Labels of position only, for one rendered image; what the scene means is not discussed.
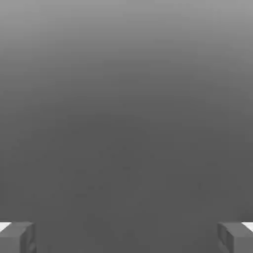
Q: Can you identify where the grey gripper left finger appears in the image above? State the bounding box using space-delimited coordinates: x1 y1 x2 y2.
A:
0 221 37 253

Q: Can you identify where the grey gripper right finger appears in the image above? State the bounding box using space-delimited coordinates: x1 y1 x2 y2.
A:
216 221 253 253

